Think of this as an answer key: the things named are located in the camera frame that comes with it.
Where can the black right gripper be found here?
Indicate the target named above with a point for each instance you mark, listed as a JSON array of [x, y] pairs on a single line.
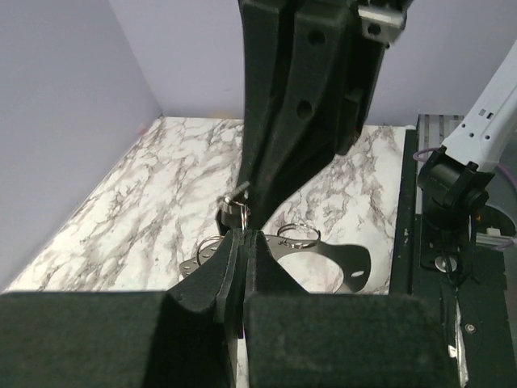
[[290, 50]]

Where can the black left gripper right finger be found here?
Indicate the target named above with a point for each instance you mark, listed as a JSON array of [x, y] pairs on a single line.
[[299, 339]]

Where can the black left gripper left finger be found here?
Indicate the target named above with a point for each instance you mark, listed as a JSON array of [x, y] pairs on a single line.
[[183, 337]]

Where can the silver metal keyring holder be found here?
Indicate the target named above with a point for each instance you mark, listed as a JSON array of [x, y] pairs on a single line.
[[319, 254]]

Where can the key with black tag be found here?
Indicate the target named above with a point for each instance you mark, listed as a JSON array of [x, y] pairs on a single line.
[[233, 211]]

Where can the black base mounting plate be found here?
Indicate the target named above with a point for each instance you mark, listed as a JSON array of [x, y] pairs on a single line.
[[437, 260]]

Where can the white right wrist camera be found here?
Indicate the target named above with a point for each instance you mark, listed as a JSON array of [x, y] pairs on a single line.
[[381, 24]]

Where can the aluminium rail right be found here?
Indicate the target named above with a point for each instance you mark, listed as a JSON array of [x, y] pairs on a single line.
[[432, 130]]

